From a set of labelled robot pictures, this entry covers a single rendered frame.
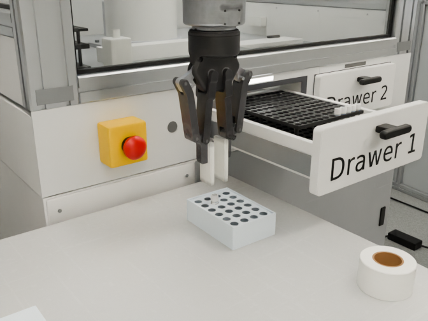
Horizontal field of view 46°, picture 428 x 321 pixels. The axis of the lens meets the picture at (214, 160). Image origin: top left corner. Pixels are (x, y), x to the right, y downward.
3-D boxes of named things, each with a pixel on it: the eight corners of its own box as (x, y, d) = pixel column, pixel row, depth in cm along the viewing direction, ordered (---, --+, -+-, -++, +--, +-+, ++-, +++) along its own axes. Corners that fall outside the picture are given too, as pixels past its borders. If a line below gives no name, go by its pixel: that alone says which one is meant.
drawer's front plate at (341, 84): (391, 104, 134) (396, 63, 130) (316, 123, 117) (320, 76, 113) (385, 103, 135) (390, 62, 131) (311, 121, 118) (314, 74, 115)
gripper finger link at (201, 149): (207, 131, 76) (191, 135, 75) (207, 163, 78) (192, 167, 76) (202, 129, 77) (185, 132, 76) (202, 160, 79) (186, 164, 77)
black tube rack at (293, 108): (360, 142, 98) (363, 109, 96) (297, 161, 88) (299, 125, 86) (279, 118, 115) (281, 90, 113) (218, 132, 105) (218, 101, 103)
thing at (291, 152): (409, 150, 95) (413, 118, 93) (316, 182, 80) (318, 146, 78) (263, 107, 125) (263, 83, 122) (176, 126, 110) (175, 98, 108)
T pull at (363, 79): (381, 81, 122) (382, 76, 122) (362, 85, 118) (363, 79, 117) (369, 79, 125) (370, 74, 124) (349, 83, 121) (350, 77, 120)
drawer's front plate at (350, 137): (421, 158, 95) (430, 100, 91) (316, 197, 78) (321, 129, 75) (413, 156, 96) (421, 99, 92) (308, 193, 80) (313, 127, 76)
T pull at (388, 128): (411, 132, 83) (413, 124, 83) (384, 141, 79) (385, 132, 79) (392, 127, 86) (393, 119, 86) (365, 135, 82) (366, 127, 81)
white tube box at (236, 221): (275, 234, 79) (276, 212, 78) (232, 250, 75) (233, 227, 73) (227, 206, 89) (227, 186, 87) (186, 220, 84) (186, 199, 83)
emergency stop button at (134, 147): (149, 158, 84) (148, 135, 83) (127, 163, 82) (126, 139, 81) (139, 153, 87) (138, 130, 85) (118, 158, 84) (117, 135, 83)
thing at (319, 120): (363, 113, 96) (363, 110, 96) (299, 129, 86) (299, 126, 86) (355, 111, 98) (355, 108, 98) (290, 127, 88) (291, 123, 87)
